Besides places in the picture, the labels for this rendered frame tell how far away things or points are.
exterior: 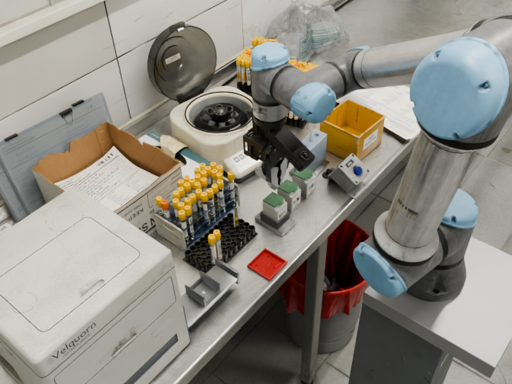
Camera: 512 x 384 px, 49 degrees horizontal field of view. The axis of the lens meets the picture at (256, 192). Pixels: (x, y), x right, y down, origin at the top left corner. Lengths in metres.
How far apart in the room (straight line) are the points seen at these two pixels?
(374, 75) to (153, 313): 0.59
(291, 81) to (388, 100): 0.80
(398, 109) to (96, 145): 0.91
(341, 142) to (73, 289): 0.89
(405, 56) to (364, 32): 1.25
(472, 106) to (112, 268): 0.61
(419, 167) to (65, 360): 0.61
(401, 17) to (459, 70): 1.66
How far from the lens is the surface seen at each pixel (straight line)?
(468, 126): 0.74
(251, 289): 1.27
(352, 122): 1.69
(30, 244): 1.05
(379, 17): 2.36
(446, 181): 0.86
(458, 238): 1.12
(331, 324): 2.01
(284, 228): 1.37
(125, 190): 1.45
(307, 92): 1.03
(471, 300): 1.27
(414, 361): 1.37
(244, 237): 1.34
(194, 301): 1.22
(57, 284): 0.97
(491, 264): 1.35
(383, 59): 1.03
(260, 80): 1.11
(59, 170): 1.52
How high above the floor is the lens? 1.89
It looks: 43 degrees down
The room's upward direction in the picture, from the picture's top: 2 degrees counter-clockwise
